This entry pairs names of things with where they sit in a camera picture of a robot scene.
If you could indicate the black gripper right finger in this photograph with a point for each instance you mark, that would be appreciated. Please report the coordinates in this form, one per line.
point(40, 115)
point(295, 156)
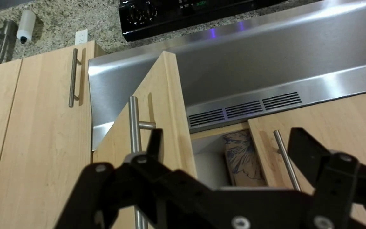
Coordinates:
point(336, 186)

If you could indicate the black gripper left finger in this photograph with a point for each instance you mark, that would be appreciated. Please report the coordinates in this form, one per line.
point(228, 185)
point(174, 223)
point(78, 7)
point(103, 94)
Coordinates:
point(94, 192)

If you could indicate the wood cabinet door white inside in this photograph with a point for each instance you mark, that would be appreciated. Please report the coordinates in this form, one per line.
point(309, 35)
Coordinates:
point(165, 106)

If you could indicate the patterned brown box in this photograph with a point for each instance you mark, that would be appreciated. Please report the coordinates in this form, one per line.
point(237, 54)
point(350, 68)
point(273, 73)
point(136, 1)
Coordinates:
point(242, 161)

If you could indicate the stainless steel range hood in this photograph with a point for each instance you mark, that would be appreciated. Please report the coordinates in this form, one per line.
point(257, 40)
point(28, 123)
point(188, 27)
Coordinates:
point(254, 64)

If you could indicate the white soap dispenser bottle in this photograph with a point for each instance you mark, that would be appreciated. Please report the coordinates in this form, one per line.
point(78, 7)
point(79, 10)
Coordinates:
point(26, 26)

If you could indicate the white wall outlet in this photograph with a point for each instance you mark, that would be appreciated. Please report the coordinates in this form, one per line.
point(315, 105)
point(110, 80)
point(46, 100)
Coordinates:
point(82, 38)

